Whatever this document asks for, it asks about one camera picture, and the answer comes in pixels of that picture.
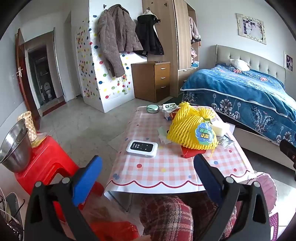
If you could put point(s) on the yellow foam fruit net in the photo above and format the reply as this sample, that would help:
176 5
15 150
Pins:
191 128

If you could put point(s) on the woven wicker basket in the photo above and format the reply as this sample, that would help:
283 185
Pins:
27 117

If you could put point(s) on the wooden wardrobe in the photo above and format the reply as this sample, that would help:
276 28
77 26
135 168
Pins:
174 33

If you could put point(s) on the red plastic bag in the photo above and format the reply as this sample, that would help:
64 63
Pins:
108 221

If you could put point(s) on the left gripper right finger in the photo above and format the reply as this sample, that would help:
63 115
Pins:
210 177

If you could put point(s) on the stainless steel bowl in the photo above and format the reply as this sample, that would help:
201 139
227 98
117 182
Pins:
16 148

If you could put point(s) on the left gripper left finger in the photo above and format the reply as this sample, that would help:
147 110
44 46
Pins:
84 179

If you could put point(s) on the brown quilted jacket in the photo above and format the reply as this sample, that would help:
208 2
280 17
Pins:
116 32

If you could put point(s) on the dark red door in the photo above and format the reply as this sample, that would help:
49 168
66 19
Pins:
23 80

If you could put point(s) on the white tissue pack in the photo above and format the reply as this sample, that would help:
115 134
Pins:
169 107

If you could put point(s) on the white sponge block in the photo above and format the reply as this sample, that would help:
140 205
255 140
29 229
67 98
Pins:
220 129

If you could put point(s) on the red plastic stool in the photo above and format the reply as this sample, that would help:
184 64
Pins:
48 160

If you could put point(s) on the black coat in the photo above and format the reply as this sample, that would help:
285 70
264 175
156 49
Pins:
147 34

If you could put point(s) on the brown drawer cabinet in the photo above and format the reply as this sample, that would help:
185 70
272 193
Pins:
151 80

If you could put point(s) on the framed wedding photo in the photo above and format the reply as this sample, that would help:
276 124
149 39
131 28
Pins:
251 28

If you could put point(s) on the white pillow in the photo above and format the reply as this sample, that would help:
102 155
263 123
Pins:
238 64

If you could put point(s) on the white portable wifi device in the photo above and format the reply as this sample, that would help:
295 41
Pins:
142 148

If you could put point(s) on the pink hanging garment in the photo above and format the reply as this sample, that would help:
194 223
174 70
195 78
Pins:
194 33

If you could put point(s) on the round green tin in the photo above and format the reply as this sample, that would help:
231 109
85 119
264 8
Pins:
152 108

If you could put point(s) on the pink frilly trash bin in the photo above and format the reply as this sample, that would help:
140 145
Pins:
268 186

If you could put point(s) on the pink checkered tablecloth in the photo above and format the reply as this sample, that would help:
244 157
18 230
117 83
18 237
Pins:
168 172

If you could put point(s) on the small purple wall picture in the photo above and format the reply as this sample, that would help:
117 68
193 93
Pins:
288 62

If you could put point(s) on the polka dot white cabinet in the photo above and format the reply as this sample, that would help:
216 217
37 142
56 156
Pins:
99 89

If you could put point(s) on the white toilet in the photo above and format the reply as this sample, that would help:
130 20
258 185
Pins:
47 89

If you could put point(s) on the blue floral bedspread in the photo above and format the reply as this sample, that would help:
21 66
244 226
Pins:
222 89

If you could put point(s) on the red paper piece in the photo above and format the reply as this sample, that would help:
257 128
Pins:
190 153

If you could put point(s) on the beige upholstered bed frame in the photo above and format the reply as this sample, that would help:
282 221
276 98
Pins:
255 142

